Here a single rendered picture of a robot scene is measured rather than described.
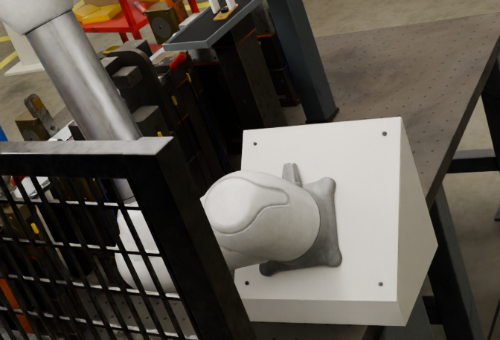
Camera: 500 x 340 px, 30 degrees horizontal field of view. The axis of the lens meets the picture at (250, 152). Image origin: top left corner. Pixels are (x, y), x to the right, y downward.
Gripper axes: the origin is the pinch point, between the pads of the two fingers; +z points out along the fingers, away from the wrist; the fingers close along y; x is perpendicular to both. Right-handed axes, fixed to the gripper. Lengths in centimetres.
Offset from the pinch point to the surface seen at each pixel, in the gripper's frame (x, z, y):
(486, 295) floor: 30, 120, 36
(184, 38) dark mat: -12.7, 4.1, -5.9
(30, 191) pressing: -52, 20, -36
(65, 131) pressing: -23, 20, -44
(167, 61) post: -10.7, 10.1, -14.6
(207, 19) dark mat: -2.6, 4.1, -4.3
